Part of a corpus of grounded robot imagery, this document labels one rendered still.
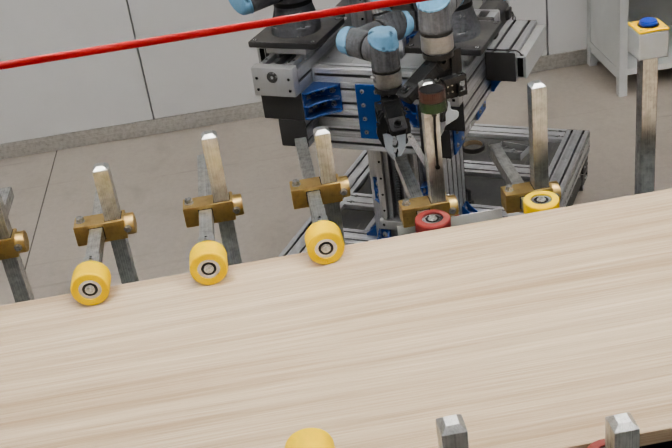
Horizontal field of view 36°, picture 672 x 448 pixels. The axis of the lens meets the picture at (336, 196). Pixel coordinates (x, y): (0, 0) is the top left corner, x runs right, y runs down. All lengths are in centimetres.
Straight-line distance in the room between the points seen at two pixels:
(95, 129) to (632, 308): 362
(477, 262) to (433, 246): 12
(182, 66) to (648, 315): 344
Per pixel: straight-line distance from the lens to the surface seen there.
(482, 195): 379
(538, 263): 214
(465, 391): 182
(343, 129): 315
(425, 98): 225
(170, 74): 507
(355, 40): 268
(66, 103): 517
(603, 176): 433
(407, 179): 257
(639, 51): 241
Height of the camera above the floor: 207
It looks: 29 degrees down
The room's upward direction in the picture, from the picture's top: 8 degrees counter-clockwise
